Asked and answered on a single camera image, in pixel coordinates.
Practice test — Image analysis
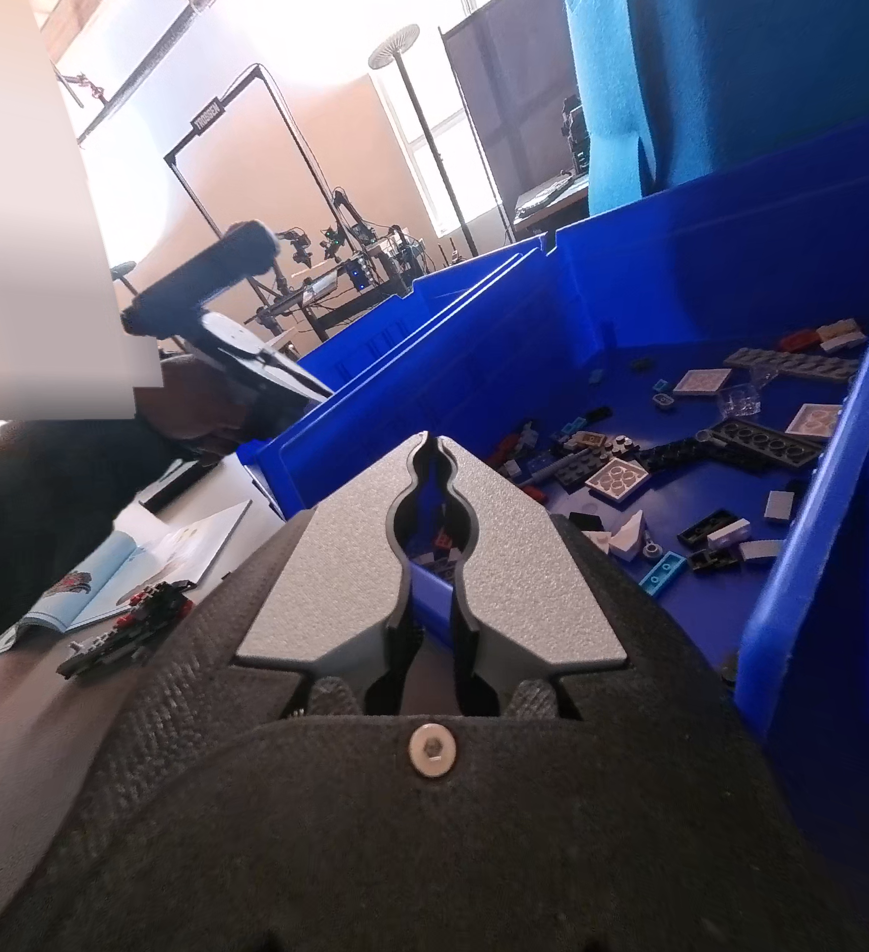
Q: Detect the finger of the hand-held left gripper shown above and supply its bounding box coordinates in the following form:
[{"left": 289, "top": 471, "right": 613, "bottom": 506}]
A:
[
  {"left": 200, "top": 311, "right": 275, "bottom": 367},
  {"left": 252, "top": 356, "right": 336, "bottom": 407}
]

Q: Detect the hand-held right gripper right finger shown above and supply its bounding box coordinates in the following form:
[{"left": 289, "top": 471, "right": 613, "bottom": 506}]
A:
[{"left": 438, "top": 433, "right": 630, "bottom": 709}]

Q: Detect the person's left hand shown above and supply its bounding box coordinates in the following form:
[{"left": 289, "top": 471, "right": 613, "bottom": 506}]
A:
[{"left": 135, "top": 356, "right": 264, "bottom": 456}]

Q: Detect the wooden table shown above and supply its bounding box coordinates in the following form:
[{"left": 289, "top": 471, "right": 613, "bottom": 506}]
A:
[{"left": 512, "top": 170, "right": 592, "bottom": 233}]

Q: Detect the blue plastic bin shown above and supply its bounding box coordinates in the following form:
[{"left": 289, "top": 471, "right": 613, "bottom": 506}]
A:
[
  {"left": 237, "top": 122, "right": 869, "bottom": 952},
  {"left": 297, "top": 237, "right": 555, "bottom": 395}
]

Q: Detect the instruction booklet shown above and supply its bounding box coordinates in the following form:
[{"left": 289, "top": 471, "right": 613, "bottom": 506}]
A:
[{"left": 0, "top": 500, "right": 254, "bottom": 659}]

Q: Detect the dark room divider panel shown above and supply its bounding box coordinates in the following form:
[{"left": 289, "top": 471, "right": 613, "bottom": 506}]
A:
[{"left": 440, "top": 0, "right": 592, "bottom": 246}]

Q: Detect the person's left forearm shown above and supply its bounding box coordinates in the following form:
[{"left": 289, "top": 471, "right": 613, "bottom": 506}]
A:
[{"left": 0, "top": 420, "right": 197, "bottom": 670}]

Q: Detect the black metal frame rig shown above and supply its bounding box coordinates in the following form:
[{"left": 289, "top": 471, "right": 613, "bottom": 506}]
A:
[{"left": 165, "top": 63, "right": 346, "bottom": 351}]

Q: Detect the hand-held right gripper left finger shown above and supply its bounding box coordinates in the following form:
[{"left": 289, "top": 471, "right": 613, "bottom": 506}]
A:
[{"left": 234, "top": 430, "right": 435, "bottom": 708}]

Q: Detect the partly built toy brick model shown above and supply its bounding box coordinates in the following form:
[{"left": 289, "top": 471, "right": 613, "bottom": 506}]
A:
[{"left": 57, "top": 579, "right": 196, "bottom": 681}]

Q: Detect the pile of toy bricks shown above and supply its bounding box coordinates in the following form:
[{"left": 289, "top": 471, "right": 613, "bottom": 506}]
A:
[{"left": 397, "top": 318, "right": 869, "bottom": 596}]

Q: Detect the floor lamp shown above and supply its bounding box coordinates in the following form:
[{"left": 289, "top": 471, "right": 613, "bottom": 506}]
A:
[{"left": 368, "top": 22, "right": 480, "bottom": 260}]

